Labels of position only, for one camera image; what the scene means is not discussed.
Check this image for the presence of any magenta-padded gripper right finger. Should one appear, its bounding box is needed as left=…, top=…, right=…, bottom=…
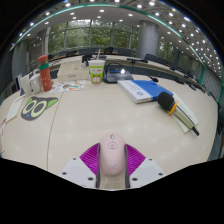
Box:
left=124, top=143, right=167, bottom=189

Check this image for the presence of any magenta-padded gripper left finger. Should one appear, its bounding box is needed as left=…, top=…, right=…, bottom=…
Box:
left=59, top=143, right=101, bottom=189

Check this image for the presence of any pink computer mouse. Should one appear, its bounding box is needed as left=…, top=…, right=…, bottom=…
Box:
left=98, top=132, right=128, bottom=178

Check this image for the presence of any cat face mouse pad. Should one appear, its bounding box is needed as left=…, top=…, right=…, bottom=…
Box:
left=20, top=96, right=59, bottom=122

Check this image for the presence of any white booklet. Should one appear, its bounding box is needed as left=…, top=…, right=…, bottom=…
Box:
left=171, top=92, right=200, bottom=134

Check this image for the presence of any blue and white book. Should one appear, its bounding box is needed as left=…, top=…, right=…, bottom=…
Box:
left=117, top=79, right=174, bottom=105

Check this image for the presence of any red and white magazine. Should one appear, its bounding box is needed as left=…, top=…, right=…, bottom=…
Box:
left=0, top=118, right=7, bottom=154

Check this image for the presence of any colourful sticker sheet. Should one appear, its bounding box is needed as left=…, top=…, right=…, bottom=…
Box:
left=49, top=79, right=87, bottom=94

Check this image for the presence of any cream desk organizer box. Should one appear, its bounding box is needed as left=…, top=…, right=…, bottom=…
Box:
left=56, top=61, right=91, bottom=83

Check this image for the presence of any stack of white paper cups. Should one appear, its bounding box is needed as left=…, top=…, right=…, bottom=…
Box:
left=20, top=73, right=34, bottom=98

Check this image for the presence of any red drink bottle green band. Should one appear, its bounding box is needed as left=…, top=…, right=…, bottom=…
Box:
left=37, top=54, right=53, bottom=93

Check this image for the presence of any printed paper cup with straw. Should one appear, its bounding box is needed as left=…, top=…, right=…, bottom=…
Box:
left=88, top=49, right=106, bottom=85

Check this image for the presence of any black desk console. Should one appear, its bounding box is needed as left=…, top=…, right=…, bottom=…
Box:
left=102, top=62, right=134, bottom=84

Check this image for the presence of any group of dark office chairs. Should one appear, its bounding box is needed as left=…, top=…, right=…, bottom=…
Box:
left=49, top=46, right=201, bottom=91

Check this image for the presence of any group of ceiling lights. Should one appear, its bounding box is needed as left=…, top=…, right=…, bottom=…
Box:
left=9, top=0, right=223, bottom=74

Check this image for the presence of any black microphone with orange ring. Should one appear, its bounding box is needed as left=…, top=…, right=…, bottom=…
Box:
left=156, top=91, right=200, bottom=137

